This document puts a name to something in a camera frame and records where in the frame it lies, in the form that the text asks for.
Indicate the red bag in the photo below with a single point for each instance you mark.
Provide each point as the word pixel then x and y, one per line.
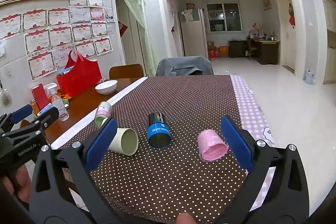
pixel 78 78

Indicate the clear plastic bottle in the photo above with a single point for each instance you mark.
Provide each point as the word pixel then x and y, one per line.
pixel 61 108

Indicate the orange cardboard box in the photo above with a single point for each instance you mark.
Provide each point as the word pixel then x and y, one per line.
pixel 223 51

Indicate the white refrigerator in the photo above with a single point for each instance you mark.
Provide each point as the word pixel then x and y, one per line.
pixel 191 35

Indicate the pink checkered tablecloth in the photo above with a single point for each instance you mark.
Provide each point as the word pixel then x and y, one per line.
pixel 249 108

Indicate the round hanging ornament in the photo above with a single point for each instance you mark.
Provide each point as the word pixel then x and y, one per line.
pixel 5 98

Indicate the pale green cup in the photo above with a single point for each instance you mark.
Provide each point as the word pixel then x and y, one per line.
pixel 123 141

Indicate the white door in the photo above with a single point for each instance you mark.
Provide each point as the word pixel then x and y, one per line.
pixel 286 37

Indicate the red cardboard box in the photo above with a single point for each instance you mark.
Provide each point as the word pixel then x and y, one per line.
pixel 212 52

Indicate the wall of certificates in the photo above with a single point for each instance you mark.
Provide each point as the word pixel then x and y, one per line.
pixel 60 37

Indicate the framed wall picture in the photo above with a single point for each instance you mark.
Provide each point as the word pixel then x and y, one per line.
pixel 266 1

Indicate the brown polka dot tablecloth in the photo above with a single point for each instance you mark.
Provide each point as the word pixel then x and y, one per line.
pixel 183 98

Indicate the black cabinet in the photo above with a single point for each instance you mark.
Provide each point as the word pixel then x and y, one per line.
pixel 237 48

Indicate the window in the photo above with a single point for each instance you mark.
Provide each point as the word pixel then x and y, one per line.
pixel 223 16

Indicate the grey covered chair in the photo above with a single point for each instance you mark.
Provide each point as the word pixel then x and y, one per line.
pixel 183 64

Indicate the white bowl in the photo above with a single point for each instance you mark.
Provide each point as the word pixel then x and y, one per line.
pixel 106 87

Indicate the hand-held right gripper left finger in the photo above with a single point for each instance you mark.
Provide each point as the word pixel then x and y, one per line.
pixel 101 142

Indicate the blue printed cup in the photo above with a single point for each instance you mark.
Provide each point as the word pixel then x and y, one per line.
pixel 158 132

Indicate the dark wooden chair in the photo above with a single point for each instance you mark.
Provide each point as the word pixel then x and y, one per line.
pixel 252 49

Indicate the pink and green cup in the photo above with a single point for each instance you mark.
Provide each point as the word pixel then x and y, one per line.
pixel 103 112

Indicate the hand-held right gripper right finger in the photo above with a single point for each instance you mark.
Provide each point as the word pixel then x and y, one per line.
pixel 237 142

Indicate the green curtain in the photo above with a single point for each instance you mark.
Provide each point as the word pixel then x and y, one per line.
pixel 136 16

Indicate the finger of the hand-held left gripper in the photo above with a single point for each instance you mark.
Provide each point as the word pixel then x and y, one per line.
pixel 47 116
pixel 22 112

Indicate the orange packet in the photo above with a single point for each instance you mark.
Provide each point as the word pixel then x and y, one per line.
pixel 64 96

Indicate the white spray bottle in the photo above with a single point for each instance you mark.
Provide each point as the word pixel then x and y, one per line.
pixel 50 87

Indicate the person's left hand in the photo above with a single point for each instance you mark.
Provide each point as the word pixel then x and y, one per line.
pixel 22 184

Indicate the person's right hand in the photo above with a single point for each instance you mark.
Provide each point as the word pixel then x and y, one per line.
pixel 185 219

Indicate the blue trash bin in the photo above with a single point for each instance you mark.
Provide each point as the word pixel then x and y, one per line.
pixel 309 77

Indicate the dark wooden desk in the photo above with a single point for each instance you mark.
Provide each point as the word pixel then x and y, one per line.
pixel 269 52

